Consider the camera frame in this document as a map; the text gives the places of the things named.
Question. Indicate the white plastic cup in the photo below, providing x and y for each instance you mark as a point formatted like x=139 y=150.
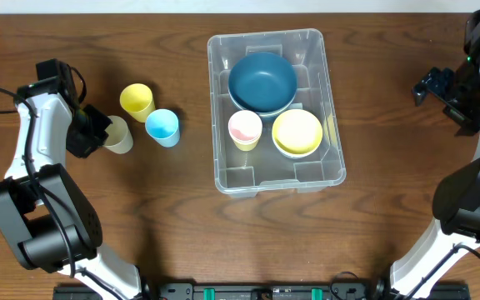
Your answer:
x=119 y=138

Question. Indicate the dark blue bowl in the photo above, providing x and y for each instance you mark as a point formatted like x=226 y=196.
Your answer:
x=270 y=116
x=263 y=74

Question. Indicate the yellow bowl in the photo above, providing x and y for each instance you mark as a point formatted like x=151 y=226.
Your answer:
x=297 y=131

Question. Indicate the clear plastic storage bin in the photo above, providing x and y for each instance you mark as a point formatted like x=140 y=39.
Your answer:
x=242 y=174

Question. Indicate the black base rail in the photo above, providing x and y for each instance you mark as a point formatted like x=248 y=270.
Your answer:
x=337 y=290

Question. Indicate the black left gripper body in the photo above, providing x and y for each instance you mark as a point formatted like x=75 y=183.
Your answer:
x=94 y=130

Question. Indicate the cream large bowl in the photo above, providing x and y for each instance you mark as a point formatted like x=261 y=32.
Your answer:
x=261 y=104

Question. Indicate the yellow plastic cup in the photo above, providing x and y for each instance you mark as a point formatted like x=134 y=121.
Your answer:
x=245 y=146
x=137 y=100

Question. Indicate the light blue plastic cup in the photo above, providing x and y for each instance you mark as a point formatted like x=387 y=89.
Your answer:
x=164 y=127

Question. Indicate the dark blue top bowl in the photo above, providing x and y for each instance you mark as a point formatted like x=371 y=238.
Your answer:
x=263 y=74

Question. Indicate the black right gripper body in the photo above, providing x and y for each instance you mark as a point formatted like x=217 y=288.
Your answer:
x=448 y=96

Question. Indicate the dark blue bottom bowl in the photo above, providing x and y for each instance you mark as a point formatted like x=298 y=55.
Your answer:
x=270 y=116

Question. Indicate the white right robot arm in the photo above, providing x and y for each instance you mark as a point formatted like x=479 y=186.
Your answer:
x=455 y=227

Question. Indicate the white small bowl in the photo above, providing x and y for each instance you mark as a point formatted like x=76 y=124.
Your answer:
x=293 y=155

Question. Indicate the pink plastic cup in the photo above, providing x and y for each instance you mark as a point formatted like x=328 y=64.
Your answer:
x=245 y=126

